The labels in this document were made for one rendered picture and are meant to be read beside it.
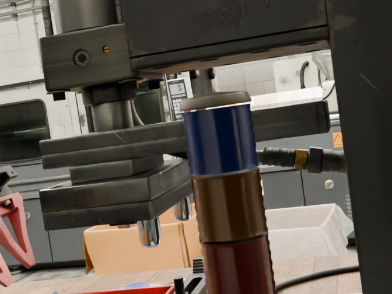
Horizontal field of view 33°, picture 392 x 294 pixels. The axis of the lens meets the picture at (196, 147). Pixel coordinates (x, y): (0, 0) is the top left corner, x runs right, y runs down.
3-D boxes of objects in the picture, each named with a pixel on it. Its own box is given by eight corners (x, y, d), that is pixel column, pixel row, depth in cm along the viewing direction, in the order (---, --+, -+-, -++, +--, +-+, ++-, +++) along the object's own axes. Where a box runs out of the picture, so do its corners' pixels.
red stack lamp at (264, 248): (214, 289, 39) (207, 232, 38) (280, 283, 38) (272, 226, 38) (200, 310, 35) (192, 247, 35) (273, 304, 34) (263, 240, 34)
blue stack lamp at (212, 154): (198, 169, 38) (189, 112, 38) (263, 161, 37) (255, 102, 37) (182, 178, 35) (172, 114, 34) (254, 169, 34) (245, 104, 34)
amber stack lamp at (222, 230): (206, 229, 38) (198, 172, 38) (272, 223, 38) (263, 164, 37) (191, 244, 35) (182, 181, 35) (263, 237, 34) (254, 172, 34)
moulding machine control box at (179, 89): (171, 129, 515) (164, 80, 513) (180, 128, 536) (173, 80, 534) (194, 126, 509) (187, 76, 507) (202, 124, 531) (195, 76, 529)
